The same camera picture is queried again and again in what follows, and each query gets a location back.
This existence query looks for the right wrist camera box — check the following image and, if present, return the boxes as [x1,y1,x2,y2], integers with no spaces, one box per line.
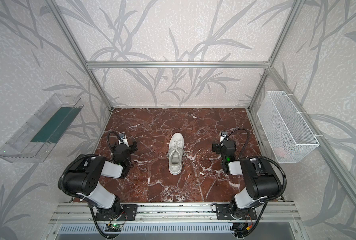
[220,131,228,142]

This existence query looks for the clear plastic wall tray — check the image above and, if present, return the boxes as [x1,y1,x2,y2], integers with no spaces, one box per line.
[0,94,84,163]

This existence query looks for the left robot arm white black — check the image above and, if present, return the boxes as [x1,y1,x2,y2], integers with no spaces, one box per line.
[58,141,138,214]

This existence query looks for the aluminium frame rail base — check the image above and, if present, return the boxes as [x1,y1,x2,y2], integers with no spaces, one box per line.
[49,202,302,224]

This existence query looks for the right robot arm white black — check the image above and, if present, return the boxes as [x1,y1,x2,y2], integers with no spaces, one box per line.
[212,140,287,215]

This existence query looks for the aluminium frame crossbar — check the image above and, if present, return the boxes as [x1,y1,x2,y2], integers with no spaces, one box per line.
[85,61,269,69]

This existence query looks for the white sneaker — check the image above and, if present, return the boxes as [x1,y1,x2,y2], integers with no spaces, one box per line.
[168,133,184,175]

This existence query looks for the pink object in basket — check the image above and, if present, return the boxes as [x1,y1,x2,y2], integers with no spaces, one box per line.
[275,147,288,159]

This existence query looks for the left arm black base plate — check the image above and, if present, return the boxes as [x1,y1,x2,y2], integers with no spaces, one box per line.
[95,204,138,221]

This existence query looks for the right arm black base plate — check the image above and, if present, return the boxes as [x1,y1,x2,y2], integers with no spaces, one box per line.
[214,203,258,221]

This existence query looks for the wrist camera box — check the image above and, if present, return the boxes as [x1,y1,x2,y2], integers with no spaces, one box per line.
[220,131,228,142]
[118,133,129,147]

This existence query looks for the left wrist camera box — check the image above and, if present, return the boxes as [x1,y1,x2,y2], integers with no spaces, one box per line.
[118,133,129,147]

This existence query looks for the white shoelace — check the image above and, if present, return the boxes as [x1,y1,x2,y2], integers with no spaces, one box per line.
[167,147,188,159]

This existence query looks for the green circuit board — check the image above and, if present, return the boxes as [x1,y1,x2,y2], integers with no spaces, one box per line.
[105,224,124,233]

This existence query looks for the white wire mesh basket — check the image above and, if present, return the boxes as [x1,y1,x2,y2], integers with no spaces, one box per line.
[257,91,320,164]

